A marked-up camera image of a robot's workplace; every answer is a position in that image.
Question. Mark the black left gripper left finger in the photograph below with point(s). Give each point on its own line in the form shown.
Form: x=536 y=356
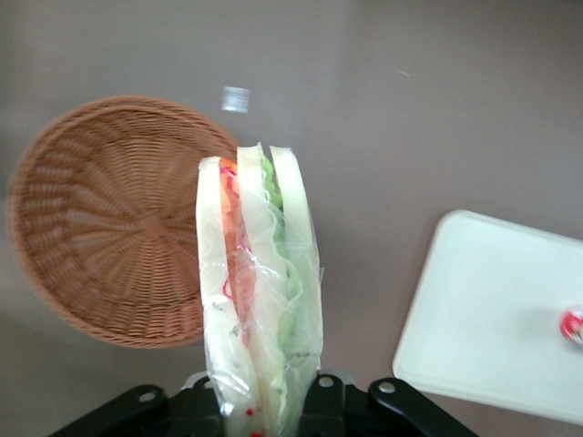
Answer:
x=182 y=414

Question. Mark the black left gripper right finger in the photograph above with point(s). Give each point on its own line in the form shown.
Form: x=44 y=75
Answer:
x=364 y=414

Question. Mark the triangle sandwich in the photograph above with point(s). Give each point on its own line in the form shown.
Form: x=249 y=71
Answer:
x=259 y=273

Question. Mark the beige plastic tray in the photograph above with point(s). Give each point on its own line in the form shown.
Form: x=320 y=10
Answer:
x=483 y=309

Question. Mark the round shallow wicker basket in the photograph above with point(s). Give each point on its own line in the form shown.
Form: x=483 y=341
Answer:
x=114 y=227

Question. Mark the red white yogurt cup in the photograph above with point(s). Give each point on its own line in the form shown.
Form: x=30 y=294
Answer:
x=573 y=325

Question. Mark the small clear tape patch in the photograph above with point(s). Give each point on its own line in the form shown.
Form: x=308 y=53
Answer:
x=236 y=99

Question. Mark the brown table cover mat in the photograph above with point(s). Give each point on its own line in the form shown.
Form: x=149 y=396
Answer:
x=410 y=91

